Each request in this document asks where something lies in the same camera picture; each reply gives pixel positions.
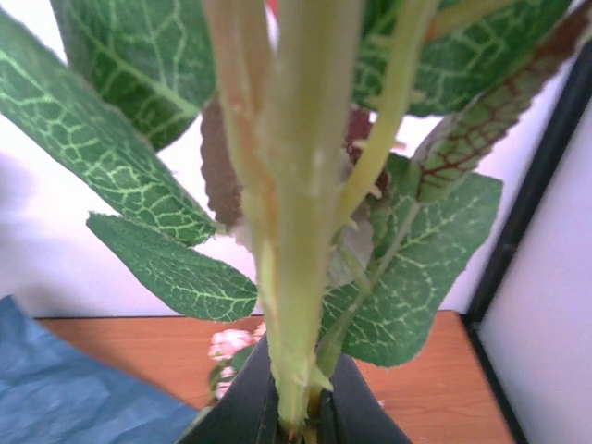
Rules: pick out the peach rose stem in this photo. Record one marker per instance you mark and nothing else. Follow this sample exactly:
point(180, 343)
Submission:
point(327, 177)

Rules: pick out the black frame post right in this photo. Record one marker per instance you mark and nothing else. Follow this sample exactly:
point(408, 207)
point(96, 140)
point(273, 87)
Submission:
point(563, 122)

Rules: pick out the pink yellow flower bouquet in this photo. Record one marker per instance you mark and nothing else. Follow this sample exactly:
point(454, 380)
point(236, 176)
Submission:
point(229, 351)

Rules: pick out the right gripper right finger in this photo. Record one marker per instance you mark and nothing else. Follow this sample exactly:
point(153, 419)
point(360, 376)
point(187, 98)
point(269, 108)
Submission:
point(351, 414)

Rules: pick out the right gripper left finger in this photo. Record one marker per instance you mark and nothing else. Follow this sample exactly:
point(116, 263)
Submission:
point(247, 413)

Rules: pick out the blue paper bouquet wrapper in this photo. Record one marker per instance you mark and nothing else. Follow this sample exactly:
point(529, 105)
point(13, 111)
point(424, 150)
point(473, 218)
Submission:
point(53, 393)

